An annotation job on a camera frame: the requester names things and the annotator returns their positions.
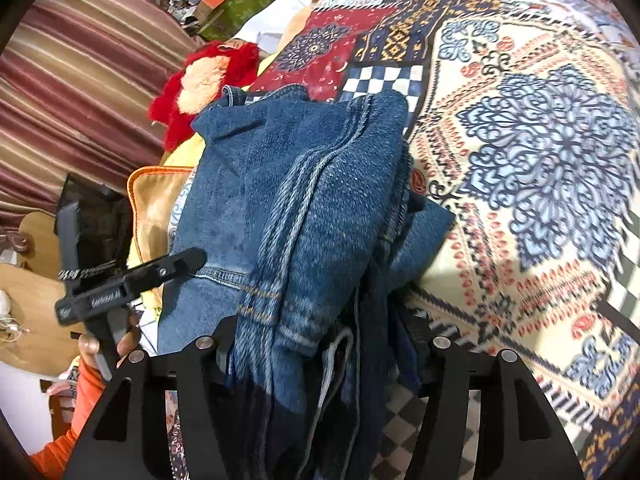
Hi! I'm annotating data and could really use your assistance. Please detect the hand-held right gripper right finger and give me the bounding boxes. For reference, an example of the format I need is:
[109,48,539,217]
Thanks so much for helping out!
[405,317,586,480]

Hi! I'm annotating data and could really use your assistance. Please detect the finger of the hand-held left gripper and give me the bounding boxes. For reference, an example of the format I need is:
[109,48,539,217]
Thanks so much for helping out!
[55,247,208,326]

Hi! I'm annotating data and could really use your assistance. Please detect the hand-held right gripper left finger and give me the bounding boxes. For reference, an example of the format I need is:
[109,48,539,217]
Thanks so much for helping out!
[62,316,236,480]

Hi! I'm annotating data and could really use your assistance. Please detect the blue denim jacket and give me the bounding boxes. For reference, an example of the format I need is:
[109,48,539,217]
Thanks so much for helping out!
[155,85,456,480]

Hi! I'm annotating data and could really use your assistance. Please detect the person's left hand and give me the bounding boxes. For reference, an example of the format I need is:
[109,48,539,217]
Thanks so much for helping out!
[77,310,143,381]

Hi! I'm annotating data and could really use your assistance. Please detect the orange-edged tan pillow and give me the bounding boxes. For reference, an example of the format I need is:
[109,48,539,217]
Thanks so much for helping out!
[126,165,196,311]

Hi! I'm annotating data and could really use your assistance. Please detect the light wooden table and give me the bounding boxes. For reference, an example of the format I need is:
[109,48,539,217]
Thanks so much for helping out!
[0,210,88,376]

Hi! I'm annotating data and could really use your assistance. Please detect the yellow cloth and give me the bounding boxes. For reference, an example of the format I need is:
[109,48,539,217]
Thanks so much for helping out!
[125,52,281,271]

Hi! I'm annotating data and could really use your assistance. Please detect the striped maroon curtain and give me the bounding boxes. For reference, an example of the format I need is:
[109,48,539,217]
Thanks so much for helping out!
[0,0,206,231]

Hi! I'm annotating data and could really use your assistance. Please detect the red plush toy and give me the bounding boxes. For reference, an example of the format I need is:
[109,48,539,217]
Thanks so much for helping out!
[149,40,263,153]

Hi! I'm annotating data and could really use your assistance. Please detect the patchwork printed blanket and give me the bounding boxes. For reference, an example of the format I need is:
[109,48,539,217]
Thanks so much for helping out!
[165,0,640,480]

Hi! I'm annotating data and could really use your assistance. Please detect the white sheet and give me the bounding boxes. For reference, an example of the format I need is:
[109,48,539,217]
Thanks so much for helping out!
[235,0,336,56]

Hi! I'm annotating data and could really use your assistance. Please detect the white cable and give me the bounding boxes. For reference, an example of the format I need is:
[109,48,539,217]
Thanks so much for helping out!
[0,290,31,346]

